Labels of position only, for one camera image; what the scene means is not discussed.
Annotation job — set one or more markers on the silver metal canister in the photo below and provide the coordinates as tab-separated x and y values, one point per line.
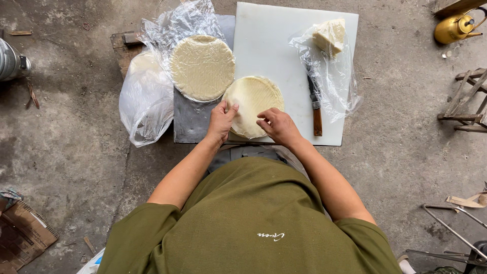
11	61

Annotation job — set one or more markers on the small wooden stool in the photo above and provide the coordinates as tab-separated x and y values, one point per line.
465	104

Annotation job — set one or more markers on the olive green shirt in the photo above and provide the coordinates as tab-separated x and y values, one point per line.
247	224

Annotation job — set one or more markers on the person's right hand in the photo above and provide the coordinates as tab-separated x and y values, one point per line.
280	126

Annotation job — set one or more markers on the white plastic bag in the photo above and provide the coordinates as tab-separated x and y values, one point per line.
91	264

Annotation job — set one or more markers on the low wooden table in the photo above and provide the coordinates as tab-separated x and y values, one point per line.
123	53

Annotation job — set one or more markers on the large clear plastic bag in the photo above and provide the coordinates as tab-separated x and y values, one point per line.
146	97

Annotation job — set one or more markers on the person's right fingers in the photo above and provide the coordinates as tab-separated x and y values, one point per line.
267	118

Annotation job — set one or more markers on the round wrapper stack in plastic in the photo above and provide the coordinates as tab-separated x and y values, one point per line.
201	67

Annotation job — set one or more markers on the round pale wrapper stack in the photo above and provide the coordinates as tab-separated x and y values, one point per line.
254	102

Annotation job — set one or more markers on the pale wedge-shaped wrapper block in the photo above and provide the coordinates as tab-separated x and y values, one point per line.
330	36

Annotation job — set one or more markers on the wood scrap strip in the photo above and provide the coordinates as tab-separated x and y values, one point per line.
19	33

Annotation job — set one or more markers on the metal frame stand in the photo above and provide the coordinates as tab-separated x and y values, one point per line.
454	236

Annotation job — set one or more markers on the flattened cardboard box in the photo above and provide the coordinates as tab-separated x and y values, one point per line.
23	236

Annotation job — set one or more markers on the person's left hand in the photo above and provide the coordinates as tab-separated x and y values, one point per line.
220	122

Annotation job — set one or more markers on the grey trousers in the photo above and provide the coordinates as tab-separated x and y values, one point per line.
243	154

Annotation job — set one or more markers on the pale wood shavings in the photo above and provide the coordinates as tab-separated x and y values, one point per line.
470	199

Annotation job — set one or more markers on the brass kettle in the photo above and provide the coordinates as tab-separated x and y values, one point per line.
454	27

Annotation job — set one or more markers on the grey metal sheet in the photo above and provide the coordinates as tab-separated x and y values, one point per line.
190	118

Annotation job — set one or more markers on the white cutting board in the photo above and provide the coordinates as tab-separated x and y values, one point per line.
274	53

